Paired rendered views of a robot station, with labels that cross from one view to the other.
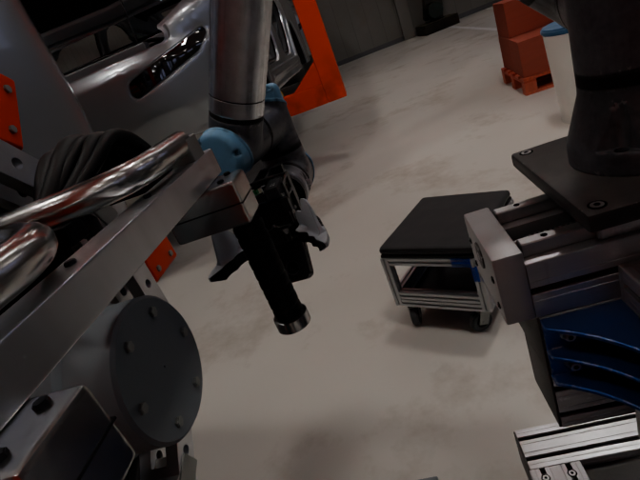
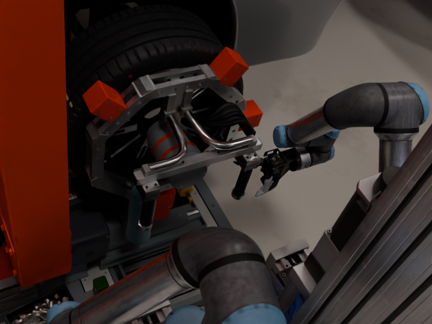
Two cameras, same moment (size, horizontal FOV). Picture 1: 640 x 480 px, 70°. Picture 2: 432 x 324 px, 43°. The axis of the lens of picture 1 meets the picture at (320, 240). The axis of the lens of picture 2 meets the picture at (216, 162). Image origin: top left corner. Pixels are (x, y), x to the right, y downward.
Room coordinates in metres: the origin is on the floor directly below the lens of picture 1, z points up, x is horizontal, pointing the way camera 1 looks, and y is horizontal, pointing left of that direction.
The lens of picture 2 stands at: (-0.49, -0.53, 2.19)
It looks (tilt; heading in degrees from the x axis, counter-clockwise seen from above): 49 degrees down; 37
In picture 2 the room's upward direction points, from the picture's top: 17 degrees clockwise
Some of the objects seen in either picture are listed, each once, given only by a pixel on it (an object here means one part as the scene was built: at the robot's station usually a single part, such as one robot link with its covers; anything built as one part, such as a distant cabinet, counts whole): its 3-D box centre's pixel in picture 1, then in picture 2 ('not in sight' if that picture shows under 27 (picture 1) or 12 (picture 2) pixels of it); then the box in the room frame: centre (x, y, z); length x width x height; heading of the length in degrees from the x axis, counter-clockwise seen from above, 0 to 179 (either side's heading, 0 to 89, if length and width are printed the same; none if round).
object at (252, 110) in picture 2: (137, 256); (245, 115); (0.69, 0.27, 0.85); 0.09 x 0.08 x 0.07; 167
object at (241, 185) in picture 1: (210, 205); (245, 154); (0.51, 0.10, 0.93); 0.09 x 0.05 x 0.05; 77
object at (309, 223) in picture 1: (310, 220); (266, 184); (0.53, 0.00, 0.85); 0.09 x 0.03 x 0.06; 23
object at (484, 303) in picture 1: (457, 258); not in sight; (1.45, -0.44, 0.17); 0.43 x 0.36 x 0.34; 136
